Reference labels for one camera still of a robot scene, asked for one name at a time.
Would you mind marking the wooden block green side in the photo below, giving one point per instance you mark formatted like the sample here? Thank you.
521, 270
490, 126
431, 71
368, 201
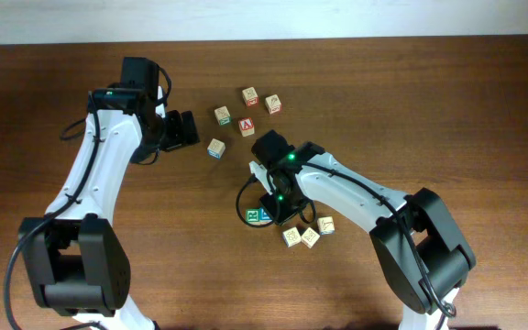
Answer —
222, 115

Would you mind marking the green letter R block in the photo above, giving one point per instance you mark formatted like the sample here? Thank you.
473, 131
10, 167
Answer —
252, 216

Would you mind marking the wooden block green edge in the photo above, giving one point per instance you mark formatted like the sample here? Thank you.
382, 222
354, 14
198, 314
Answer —
310, 237

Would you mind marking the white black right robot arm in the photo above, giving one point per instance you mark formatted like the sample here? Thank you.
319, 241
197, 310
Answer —
422, 252

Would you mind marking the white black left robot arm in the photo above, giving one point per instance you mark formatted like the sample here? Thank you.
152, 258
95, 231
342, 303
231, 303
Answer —
75, 263

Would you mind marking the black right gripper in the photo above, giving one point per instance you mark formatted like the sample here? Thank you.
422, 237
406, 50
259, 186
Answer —
280, 214

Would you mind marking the blue letter D block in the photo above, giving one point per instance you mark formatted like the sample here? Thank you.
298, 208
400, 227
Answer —
263, 216

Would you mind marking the wooden block blue letter side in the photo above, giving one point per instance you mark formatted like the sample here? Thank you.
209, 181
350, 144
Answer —
326, 225

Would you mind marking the wooden block red picture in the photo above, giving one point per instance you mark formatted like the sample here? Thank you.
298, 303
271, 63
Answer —
273, 103

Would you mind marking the wooden pretzel block blue side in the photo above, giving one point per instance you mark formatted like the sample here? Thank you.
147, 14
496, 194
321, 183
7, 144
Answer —
216, 148

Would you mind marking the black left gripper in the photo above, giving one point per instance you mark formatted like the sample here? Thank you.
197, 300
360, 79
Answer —
178, 137

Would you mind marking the red letter A block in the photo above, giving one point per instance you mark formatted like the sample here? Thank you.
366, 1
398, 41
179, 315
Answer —
246, 127

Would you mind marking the wooden block red side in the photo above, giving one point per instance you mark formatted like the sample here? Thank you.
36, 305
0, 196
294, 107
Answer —
250, 96

